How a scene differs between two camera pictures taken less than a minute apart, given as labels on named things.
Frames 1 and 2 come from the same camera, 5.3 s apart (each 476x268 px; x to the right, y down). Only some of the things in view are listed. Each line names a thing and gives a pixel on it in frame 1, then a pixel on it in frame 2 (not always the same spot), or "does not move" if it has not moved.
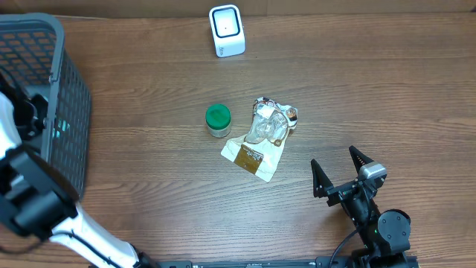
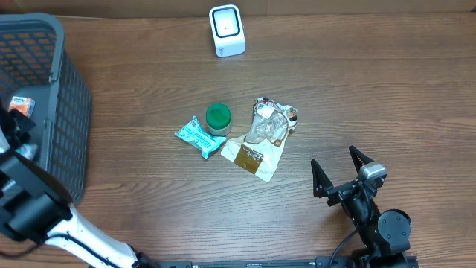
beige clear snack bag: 259,152 does not move
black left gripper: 42,107 → 21,121
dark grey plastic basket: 32,56 does not move
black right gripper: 322,182 does not move
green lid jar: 218,120 does not move
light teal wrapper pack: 63,126 → 193,132
